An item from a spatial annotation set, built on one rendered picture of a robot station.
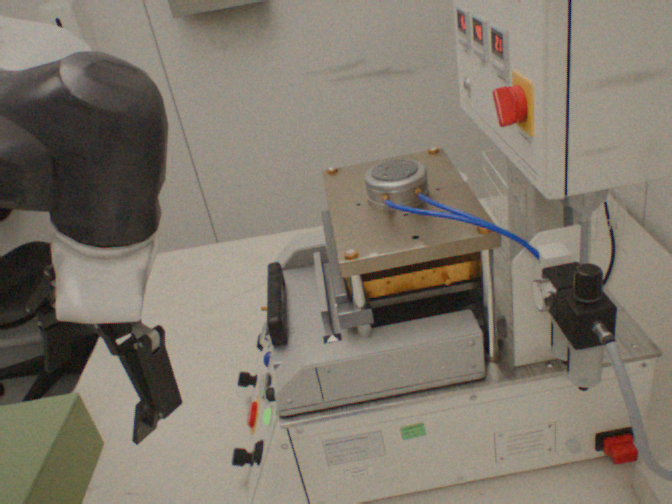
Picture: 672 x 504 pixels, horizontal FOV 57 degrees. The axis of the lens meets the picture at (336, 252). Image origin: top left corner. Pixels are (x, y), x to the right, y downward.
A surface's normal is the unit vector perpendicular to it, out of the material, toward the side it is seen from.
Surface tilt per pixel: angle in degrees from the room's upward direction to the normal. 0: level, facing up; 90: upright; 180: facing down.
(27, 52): 28
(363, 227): 0
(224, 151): 90
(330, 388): 90
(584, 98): 90
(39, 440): 3
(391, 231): 0
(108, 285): 41
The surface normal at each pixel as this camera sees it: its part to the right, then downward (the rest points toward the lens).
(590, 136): 0.09, 0.49
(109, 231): 0.45, 0.52
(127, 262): 0.36, -0.47
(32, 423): -0.20, -0.86
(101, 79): 0.41, -0.71
